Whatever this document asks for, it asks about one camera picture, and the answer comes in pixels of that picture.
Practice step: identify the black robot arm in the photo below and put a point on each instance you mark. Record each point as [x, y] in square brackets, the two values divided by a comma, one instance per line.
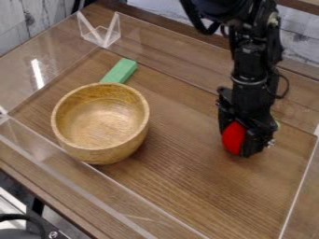
[250, 23]

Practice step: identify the clear acrylic corner bracket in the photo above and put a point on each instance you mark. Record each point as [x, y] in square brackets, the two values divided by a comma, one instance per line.
[102, 36]

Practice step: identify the green rectangular block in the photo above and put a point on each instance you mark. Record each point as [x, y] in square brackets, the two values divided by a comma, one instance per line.
[121, 72]

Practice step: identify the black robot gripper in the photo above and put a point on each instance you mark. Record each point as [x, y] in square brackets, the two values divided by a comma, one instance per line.
[248, 102]

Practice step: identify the black metal table leg bracket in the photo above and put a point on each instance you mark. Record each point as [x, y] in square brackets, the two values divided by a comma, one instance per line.
[38, 224]

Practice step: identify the red felt fruit green stem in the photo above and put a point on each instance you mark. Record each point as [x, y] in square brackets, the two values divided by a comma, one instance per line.
[233, 136]

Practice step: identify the light wooden bowl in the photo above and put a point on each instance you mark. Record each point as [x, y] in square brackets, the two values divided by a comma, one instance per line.
[101, 122]

